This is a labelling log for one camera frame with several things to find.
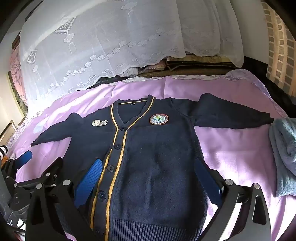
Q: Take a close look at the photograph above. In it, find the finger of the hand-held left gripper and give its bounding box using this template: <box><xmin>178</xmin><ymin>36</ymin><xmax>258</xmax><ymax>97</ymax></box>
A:
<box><xmin>14</xmin><ymin>157</ymin><xmax>64</xmax><ymax>189</ymax></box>
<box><xmin>5</xmin><ymin>150</ymin><xmax>33</xmax><ymax>176</ymax></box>

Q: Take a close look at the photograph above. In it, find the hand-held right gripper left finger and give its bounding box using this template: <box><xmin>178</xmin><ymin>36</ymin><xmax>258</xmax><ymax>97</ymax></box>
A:
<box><xmin>25</xmin><ymin>159</ymin><xmax>103</xmax><ymax>241</ymax></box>

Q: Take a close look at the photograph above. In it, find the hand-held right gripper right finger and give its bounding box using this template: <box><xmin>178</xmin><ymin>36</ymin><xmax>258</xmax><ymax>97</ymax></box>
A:
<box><xmin>195</xmin><ymin>159</ymin><xmax>272</xmax><ymax>241</ymax></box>

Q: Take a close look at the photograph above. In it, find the navy knitted cardigan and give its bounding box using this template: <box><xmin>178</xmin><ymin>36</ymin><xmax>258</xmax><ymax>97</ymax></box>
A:
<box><xmin>31</xmin><ymin>95</ymin><xmax>274</xmax><ymax>241</ymax></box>

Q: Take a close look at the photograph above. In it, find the pink bed sheet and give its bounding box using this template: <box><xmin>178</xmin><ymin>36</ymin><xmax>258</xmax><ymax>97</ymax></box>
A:
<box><xmin>7</xmin><ymin>69</ymin><xmax>296</xmax><ymax>241</ymax></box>

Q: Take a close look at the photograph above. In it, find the grey fluffy towel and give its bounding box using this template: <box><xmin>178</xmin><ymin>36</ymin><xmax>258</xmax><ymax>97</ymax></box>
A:
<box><xmin>269</xmin><ymin>118</ymin><xmax>296</xmax><ymax>197</ymax></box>

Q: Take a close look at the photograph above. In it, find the pink floral cloth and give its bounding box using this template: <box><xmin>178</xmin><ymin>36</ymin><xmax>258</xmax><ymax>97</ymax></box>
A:
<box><xmin>9</xmin><ymin>50</ymin><xmax>27</xmax><ymax>98</ymax></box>

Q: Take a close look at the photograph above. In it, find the stack of folded blankets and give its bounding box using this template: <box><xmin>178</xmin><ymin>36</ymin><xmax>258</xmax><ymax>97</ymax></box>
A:
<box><xmin>76</xmin><ymin>54</ymin><xmax>241</xmax><ymax>91</ymax></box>

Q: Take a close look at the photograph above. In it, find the white lace cover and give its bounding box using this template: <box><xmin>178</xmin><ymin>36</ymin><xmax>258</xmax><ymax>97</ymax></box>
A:
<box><xmin>18</xmin><ymin>0</ymin><xmax>244</xmax><ymax>112</ymax></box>

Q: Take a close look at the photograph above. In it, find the dark bed frame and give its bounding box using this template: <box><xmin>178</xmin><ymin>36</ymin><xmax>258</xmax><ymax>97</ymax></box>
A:
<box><xmin>243</xmin><ymin>56</ymin><xmax>296</xmax><ymax>116</ymax></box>

